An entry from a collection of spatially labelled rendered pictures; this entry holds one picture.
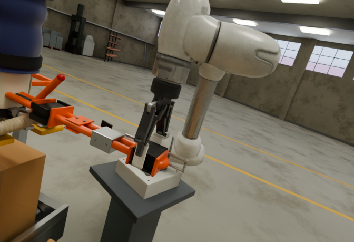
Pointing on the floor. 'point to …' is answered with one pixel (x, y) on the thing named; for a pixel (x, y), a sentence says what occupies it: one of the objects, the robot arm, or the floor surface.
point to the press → (76, 32)
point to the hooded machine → (87, 46)
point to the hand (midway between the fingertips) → (147, 152)
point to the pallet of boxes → (51, 39)
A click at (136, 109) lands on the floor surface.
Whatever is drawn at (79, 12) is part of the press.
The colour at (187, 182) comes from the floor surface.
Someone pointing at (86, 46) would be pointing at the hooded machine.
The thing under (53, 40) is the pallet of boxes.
